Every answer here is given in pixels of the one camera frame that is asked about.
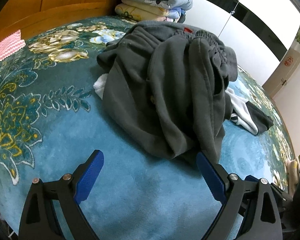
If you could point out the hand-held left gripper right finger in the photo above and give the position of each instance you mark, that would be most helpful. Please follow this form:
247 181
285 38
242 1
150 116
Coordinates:
211 177

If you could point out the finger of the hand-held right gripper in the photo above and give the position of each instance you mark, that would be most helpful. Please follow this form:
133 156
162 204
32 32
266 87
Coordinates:
281 197

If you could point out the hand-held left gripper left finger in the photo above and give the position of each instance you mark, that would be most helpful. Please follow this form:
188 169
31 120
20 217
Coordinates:
90 175

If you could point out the dark grey fleece sweatpants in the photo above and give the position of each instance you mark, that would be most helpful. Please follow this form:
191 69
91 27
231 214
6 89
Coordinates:
165 92

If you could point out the yellow-green folded cloths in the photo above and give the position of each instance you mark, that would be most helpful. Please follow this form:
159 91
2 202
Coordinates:
293 175

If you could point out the teal floral blanket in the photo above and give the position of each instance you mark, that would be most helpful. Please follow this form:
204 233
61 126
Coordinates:
140 192

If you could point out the white and grey striped garment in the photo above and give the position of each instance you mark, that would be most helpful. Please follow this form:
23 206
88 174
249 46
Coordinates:
242 115

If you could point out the white door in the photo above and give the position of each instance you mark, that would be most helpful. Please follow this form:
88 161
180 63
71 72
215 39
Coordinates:
282 75

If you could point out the red door decoration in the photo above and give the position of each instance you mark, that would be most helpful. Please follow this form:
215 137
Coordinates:
288 61

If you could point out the pink zigzag towel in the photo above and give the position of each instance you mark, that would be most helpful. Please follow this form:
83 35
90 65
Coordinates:
7 47

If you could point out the white and black wardrobe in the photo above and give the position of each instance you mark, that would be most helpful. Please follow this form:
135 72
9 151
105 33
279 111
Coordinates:
210 12

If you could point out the folded colourful blanket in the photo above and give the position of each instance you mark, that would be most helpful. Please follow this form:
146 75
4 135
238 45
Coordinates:
176 15

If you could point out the folded yellow floral quilt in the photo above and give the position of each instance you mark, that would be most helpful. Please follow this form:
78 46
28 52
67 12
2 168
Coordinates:
137 10

